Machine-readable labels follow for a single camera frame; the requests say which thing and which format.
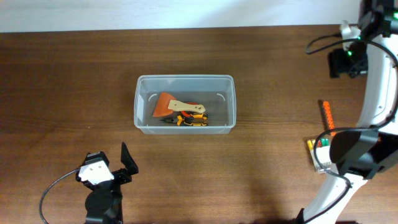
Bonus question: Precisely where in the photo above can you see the orange bit holder strip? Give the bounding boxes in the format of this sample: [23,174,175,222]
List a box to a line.
[322,101,335,129]

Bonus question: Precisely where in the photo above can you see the orange black long-nose pliers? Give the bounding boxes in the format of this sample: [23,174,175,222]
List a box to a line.
[162,113,208,126]

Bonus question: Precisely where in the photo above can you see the orange scraper wooden handle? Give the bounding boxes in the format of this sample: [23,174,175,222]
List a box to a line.
[152,92,206,118]

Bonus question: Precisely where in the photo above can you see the red handled side cutters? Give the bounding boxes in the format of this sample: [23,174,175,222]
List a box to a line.
[181,102,197,117]

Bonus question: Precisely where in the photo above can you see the clear box of bits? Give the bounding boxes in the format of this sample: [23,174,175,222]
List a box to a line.
[307,138,331,173]

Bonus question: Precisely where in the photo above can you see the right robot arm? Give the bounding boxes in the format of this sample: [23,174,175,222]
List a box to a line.
[294,0,397,223]

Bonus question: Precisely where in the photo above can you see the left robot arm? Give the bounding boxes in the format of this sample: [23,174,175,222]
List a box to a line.
[75,143,139,224]

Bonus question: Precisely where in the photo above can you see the clear plastic container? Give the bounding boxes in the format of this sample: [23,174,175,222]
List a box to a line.
[134,75,236,135]

